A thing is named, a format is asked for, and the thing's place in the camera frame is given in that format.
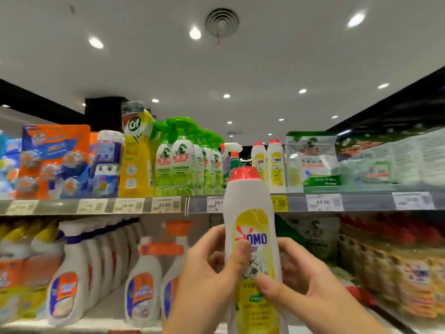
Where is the yellow price tag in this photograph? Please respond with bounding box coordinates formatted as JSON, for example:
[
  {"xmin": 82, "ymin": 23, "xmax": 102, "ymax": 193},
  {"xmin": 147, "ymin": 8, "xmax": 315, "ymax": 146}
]
[{"xmin": 271, "ymin": 194, "xmax": 289, "ymax": 212}]

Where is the row of green pump bottles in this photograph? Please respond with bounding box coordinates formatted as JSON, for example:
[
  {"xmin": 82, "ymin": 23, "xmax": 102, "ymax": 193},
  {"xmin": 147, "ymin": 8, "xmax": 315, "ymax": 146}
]
[{"xmin": 149, "ymin": 116, "xmax": 225, "ymax": 198}]

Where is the white green-print cleaner pouch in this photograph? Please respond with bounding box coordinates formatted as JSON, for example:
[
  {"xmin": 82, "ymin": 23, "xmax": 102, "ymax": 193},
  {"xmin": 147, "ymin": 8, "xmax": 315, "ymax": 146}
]
[{"xmin": 288, "ymin": 217, "xmax": 341, "ymax": 263}]

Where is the row of blue cleaner packs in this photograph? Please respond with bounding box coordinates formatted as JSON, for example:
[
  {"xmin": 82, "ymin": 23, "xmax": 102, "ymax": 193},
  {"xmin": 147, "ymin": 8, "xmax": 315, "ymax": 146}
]
[{"xmin": 0, "ymin": 123, "xmax": 92, "ymax": 201}]

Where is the round ceiling vent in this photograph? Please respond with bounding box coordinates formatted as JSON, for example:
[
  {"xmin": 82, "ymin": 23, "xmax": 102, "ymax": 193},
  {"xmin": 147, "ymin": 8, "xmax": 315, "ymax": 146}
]
[{"xmin": 205, "ymin": 7, "xmax": 241, "ymax": 38}]

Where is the person's left hand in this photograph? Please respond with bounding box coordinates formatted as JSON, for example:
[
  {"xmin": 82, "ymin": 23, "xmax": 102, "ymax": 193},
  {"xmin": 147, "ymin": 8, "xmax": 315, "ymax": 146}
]
[{"xmin": 163, "ymin": 225, "xmax": 253, "ymax": 334}]

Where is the white price tag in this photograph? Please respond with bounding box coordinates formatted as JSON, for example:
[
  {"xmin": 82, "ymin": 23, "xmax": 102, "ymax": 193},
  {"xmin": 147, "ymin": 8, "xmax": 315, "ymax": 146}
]
[
  {"xmin": 391, "ymin": 191, "xmax": 436, "ymax": 210},
  {"xmin": 6, "ymin": 199, "xmax": 40, "ymax": 216},
  {"xmin": 113, "ymin": 197, "xmax": 146, "ymax": 213},
  {"xmin": 76, "ymin": 198, "xmax": 109, "ymax": 214},
  {"xmin": 206, "ymin": 196, "xmax": 225, "ymax": 213},
  {"xmin": 151, "ymin": 196, "xmax": 182, "ymax": 213},
  {"xmin": 306, "ymin": 193, "xmax": 345, "ymax": 212}
]

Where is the white blue cleaner bottle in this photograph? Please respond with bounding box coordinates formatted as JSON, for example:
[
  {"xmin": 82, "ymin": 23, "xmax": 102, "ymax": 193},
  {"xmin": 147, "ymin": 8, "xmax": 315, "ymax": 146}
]
[{"xmin": 90, "ymin": 130, "xmax": 125, "ymax": 199}]

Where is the person's right hand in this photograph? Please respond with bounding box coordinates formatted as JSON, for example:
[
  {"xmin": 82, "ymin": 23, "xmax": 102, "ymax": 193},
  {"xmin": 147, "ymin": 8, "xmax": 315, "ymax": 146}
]
[{"xmin": 255, "ymin": 236, "xmax": 387, "ymax": 334}]

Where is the white orange-trigger spray bottle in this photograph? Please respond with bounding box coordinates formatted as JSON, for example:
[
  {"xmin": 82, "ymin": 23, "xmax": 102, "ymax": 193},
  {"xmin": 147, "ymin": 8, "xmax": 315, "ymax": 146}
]
[
  {"xmin": 124, "ymin": 236, "xmax": 163, "ymax": 328},
  {"xmin": 141, "ymin": 219, "xmax": 195, "ymax": 321}
]

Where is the yellow green cleaner bottle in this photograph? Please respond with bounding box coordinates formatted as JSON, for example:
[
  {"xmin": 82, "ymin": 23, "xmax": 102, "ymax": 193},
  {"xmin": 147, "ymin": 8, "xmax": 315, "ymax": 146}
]
[{"xmin": 118, "ymin": 101, "xmax": 158, "ymax": 199}]

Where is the large green white cleaner pouch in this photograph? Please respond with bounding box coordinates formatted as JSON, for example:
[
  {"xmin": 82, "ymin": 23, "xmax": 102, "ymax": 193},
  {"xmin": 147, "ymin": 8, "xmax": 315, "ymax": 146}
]
[{"xmin": 285, "ymin": 130, "xmax": 342, "ymax": 192}]

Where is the small green white cleaner pouch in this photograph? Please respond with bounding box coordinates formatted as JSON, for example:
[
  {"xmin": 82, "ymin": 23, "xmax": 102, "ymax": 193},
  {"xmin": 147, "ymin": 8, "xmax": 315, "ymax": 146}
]
[{"xmin": 391, "ymin": 127, "xmax": 445, "ymax": 190}]

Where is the white red-capped cleaner bottle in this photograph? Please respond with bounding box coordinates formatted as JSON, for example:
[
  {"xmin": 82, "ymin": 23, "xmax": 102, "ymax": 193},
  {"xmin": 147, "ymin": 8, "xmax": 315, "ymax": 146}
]
[
  {"xmin": 266, "ymin": 139, "xmax": 287, "ymax": 193},
  {"xmin": 250, "ymin": 141, "xmax": 268, "ymax": 186},
  {"xmin": 222, "ymin": 167, "xmax": 290, "ymax": 334}
]

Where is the row of yellow red-capped bottles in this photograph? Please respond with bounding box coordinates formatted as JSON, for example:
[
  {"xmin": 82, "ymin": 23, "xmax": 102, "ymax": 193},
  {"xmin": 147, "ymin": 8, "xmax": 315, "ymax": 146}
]
[{"xmin": 338, "ymin": 214, "xmax": 445, "ymax": 322}]

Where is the row of yellow-capped cleaner bottles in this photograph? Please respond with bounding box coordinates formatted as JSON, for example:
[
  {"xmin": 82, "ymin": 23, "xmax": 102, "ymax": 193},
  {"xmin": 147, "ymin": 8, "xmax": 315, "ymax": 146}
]
[{"xmin": 0, "ymin": 221, "xmax": 65, "ymax": 326}]

